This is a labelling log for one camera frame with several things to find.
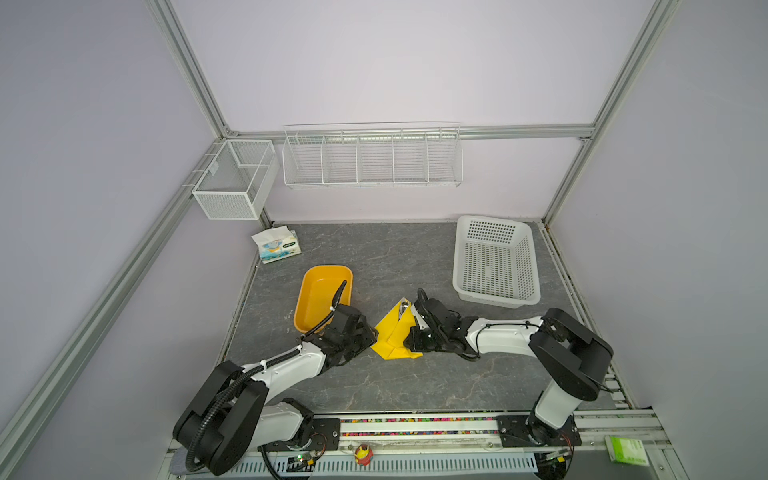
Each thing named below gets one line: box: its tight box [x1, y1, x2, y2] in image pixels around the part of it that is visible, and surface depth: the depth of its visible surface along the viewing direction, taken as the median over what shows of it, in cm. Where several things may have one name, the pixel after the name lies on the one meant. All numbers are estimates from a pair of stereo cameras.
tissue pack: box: [251, 226, 302, 264], surface depth 109 cm
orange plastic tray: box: [294, 265, 353, 334], surface depth 101 cm
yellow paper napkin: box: [371, 297, 423, 361], surface depth 91 cm
